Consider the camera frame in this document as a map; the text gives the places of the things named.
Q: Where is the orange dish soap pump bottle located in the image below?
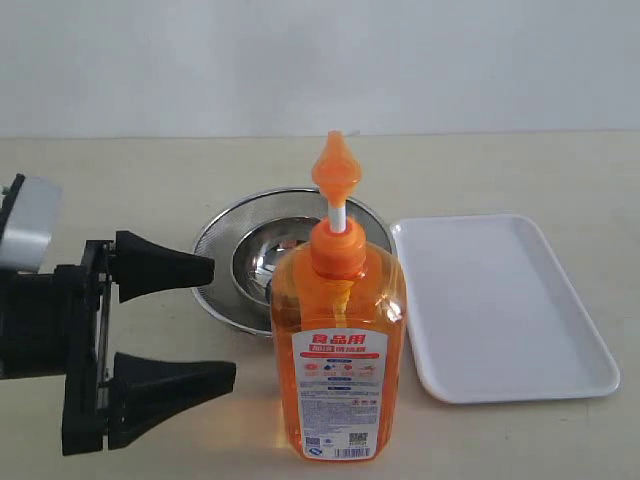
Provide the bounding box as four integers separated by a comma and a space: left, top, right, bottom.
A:
271, 131, 408, 462

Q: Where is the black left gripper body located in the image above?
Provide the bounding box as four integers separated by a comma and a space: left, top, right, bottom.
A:
1, 240, 113, 456

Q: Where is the steel mesh colander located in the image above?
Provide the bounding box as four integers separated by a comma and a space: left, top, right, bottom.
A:
194, 188, 407, 349

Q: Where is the small stainless steel bowl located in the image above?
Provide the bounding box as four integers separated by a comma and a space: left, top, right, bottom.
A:
230, 216, 319, 317

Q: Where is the white rectangular plastic tray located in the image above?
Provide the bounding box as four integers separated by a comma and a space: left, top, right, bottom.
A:
391, 214, 620, 404

